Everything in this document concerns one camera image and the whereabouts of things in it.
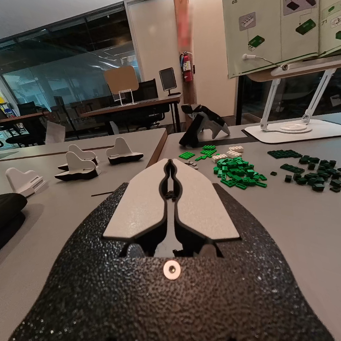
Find black framed sign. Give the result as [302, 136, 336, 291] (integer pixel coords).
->
[158, 67, 182, 97]

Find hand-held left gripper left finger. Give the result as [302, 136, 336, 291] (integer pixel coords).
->
[102, 158, 171, 257]

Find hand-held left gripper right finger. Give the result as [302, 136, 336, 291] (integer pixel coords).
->
[171, 159, 240, 257]

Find pile of bright green pieces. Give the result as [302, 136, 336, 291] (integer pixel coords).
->
[213, 156, 268, 190]

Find white book stand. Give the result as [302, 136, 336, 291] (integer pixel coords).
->
[242, 53, 341, 144]

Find spare gripper finger part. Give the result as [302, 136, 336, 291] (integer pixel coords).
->
[68, 144, 100, 165]
[55, 151, 102, 182]
[105, 137, 144, 165]

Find wooden desk with black legs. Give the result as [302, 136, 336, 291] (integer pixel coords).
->
[0, 111, 51, 146]
[80, 93, 183, 135]

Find tan board on stand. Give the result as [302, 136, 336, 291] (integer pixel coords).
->
[103, 65, 140, 107]

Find shelf with coloured bins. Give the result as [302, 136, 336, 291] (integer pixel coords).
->
[0, 95, 14, 119]

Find black office chair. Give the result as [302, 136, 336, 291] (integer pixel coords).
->
[5, 101, 46, 146]
[137, 78, 166, 127]

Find black fabric item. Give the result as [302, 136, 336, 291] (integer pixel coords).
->
[0, 193, 28, 250]

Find pile of dark green pieces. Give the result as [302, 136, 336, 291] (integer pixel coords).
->
[270, 155, 341, 193]

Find white door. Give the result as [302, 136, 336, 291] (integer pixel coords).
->
[192, 0, 238, 118]

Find white paper sheet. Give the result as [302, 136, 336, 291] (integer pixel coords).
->
[44, 121, 66, 144]

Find red fire extinguisher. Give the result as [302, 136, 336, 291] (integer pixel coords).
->
[179, 51, 196, 83]

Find spare hand-held gripper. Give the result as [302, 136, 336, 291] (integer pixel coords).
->
[179, 104, 230, 148]

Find wooden pillar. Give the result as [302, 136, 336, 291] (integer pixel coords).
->
[173, 0, 198, 107]

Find white layered plastic part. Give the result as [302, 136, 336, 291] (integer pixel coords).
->
[5, 167, 47, 198]

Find lego instruction booklet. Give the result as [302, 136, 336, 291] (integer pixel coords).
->
[222, 0, 341, 80]

